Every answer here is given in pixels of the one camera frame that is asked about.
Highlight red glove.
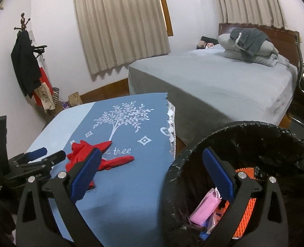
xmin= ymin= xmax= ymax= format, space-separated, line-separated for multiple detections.
xmin=88 ymin=155 xmax=135 ymax=190
xmin=66 ymin=140 xmax=113 ymax=173

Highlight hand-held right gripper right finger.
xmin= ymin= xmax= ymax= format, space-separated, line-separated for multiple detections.
xmin=202 ymin=147 xmax=289 ymax=247

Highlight bed with grey sheet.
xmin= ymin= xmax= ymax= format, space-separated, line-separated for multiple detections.
xmin=128 ymin=47 xmax=299 ymax=148

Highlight red bag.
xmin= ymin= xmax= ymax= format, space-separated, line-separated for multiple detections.
xmin=32 ymin=66 xmax=50 ymax=106

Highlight beige printed paper bag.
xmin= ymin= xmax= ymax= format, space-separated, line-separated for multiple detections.
xmin=35 ymin=82 xmax=56 ymax=113

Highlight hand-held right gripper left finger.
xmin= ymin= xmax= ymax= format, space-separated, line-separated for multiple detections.
xmin=15 ymin=149 xmax=102 ymax=247

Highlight blue tree-print cloth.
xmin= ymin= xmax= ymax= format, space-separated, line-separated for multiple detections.
xmin=26 ymin=92 xmax=177 ymax=213

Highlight folded grey blankets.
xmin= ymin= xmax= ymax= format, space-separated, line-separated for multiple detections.
xmin=218 ymin=22 xmax=301 ymax=68

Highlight pink face mask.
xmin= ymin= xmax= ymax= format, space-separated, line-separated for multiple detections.
xmin=190 ymin=188 xmax=223 ymax=226

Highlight dark grey towel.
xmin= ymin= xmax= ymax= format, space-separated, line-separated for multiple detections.
xmin=229 ymin=27 xmax=271 ymax=57

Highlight light blue tablecloth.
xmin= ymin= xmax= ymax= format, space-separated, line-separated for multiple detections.
xmin=26 ymin=101 xmax=163 ymax=247

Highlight wooden coat rack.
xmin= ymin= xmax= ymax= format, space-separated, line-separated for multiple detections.
xmin=14 ymin=12 xmax=32 ymax=35

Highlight black coat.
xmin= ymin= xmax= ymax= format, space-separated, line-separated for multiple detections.
xmin=10 ymin=30 xmax=42 ymax=99

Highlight black item on bed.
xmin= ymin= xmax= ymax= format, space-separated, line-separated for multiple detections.
xmin=196 ymin=35 xmax=220 ymax=50

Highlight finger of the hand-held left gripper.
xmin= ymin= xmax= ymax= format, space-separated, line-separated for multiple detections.
xmin=18 ymin=150 xmax=66 ymax=172
xmin=13 ymin=147 xmax=48 ymax=163

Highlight wide beige curtain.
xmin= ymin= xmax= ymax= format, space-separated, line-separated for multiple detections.
xmin=73 ymin=0 xmax=172 ymax=76

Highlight brown paper bag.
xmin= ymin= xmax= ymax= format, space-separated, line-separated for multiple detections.
xmin=68 ymin=92 xmax=81 ymax=106

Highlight wooden window frame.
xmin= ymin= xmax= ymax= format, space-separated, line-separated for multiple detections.
xmin=154 ymin=0 xmax=174 ymax=37

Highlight orange foam mesh sheet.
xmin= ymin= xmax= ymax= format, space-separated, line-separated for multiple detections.
xmin=223 ymin=168 xmax=258 ymax=239

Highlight white lace cloth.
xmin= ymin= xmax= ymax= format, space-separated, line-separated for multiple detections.
xmin=159 ymin=101 xmax=178 ymax=158

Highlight striped bag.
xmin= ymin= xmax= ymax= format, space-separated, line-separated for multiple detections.
xmin=52 ymin=87 xmax=61 ymax=109

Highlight bin with black bag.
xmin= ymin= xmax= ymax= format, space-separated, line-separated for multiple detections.
xmin=162 ymin=120 xmax=304 ymax=247

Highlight narrow beige curtain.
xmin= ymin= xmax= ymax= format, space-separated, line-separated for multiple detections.
xmin=207 ymin=0 xmax=288 ymax=29

